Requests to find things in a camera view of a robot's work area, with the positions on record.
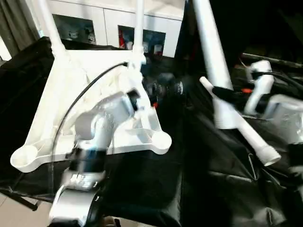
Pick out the white plastic table leg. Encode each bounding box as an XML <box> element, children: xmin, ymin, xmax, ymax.
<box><xmin>192</xmin><ymin>0</ymin><xmax>241</xmax><ymax>130</ymax></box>
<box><xmin>131</xmin><ymin>0</ymin><xmax>147</xmax><ymax>62</ymax></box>
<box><xmin>199</xmin><ymin>77</ymin><xmax>282</xmax><ymax>167</ymax></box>
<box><xmin>37</xmin><ymin>0</ymin><xmax>66</xmax><ymax>55</ymax></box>

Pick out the white plastic table top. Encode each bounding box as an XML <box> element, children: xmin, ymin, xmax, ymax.
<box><xmin>9</xmin><ymin>48</ymin><xmax>172</xmax><ymax>173</ymax></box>

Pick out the long black rod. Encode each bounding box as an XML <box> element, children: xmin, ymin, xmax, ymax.
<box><xmin>242</xmin><ymin>53</ymin><xmax>303</xmax><ymax>70</ymax></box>

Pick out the dark tall cabinet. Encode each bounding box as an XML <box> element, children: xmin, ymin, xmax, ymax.
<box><xmin>175</xmin><ymin>0</ymin><xmax>303</xmax><ymax>69</ymax></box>

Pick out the white display cabinet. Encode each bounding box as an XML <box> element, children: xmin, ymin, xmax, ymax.
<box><xmin>46</xmin><ymin>0</ymin><xmax>186</xmax><ymax>58</ymax></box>

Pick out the black mat cloth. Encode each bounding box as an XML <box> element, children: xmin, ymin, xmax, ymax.
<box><xmin>0</xmin><ymin>35</ymin><xmax>303</xmax><ymax>227</ymax></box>

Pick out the grey curtain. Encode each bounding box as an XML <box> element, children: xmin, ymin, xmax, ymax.
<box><xmin>0</xmin><ymin>0</ymin><xmax>40</xmax><ymax>57</ymax></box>

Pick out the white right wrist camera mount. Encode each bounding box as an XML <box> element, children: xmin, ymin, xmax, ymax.
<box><xmin>243</xmin><ymin>60</ymin><xmax>274</xmax><ymax>114</ymax></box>

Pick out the black work table frame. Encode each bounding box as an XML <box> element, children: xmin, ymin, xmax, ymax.
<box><xmin>0</xmin><ymin>189</ymin><xmax>38</xmax><ymax>211</ymax></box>

